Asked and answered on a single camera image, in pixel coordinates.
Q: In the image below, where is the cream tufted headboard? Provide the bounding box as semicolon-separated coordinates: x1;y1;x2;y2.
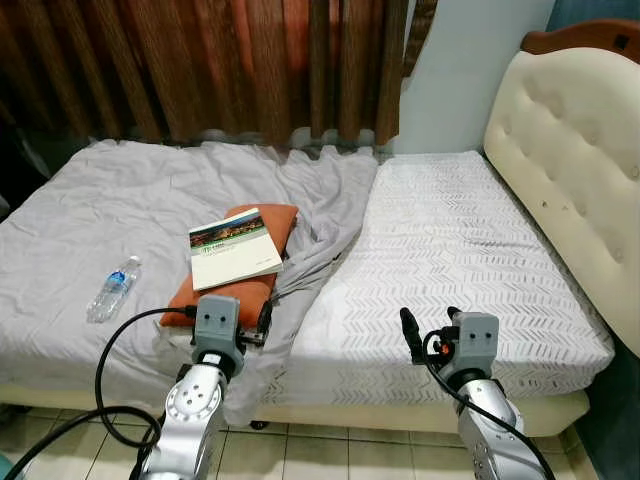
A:
484;48;640;351

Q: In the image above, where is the white chevron quilted mattress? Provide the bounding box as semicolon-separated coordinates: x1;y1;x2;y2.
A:
262;152;615;409

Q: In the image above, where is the grey blanket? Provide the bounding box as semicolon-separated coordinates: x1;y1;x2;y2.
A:
0;138;379;426

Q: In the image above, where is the clear plastic water bottle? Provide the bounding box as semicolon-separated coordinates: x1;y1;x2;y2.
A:
87;256;142;323

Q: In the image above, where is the brown wooden headboard frame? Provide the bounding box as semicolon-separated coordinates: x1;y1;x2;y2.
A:
520;18;640;63

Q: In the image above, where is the orange pillow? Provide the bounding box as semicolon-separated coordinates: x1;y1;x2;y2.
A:
160;203;300;329

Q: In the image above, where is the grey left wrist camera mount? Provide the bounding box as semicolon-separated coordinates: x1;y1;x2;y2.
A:
193;295;241;366

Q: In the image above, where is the white book with city photo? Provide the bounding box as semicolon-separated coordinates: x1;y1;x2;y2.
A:
189;208;284;292

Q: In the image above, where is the cream bed base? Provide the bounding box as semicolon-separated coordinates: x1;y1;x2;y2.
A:
0;385;591;438

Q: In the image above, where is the brown pleated curtain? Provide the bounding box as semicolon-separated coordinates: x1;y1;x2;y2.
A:
0;0;438;149

